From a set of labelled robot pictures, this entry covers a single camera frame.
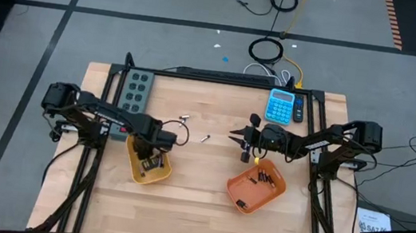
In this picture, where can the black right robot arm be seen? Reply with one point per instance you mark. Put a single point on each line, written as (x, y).
(325, 142)

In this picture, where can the orange plastic bin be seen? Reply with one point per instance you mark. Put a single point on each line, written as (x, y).
(238, 189)

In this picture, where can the black remote control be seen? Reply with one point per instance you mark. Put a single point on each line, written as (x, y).
(299, 108)

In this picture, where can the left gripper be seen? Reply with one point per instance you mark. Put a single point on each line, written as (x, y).
(156, 140)

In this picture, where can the blue calculator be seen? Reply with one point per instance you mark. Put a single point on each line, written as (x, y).
(279, 107)

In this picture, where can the black orange-striped floor mat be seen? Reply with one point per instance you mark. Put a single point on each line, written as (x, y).
(413, 23)

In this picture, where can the long black ribbed bar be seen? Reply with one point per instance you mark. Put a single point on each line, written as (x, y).
(225, 75)

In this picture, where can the small black floor puck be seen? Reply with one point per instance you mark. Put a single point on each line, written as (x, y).
(283, 34)

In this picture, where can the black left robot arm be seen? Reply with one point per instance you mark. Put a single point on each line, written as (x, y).
(111, 114)

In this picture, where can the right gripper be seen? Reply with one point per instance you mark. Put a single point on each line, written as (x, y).
(269, 136)

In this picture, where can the small yellow tag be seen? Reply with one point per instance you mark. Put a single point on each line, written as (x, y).
(256, 161)

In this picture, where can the black aluminium table frame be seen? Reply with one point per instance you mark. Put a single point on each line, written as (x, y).
(213, 79)

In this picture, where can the silver black-tipped battery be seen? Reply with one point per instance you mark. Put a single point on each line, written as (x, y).
(205, 138)

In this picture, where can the blue floor sticker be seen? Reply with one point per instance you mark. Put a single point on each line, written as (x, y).
(225, 59)

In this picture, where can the grey power strip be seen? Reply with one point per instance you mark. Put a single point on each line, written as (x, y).
(148, 84)

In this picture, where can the black arched bracket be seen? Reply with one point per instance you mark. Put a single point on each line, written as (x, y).
(129, 60)
(291, 83)

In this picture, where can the yellow plastic bin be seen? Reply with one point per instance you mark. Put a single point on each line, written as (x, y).
(153, 178)

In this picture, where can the small silver battery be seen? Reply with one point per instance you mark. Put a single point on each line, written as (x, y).
(260, 175)

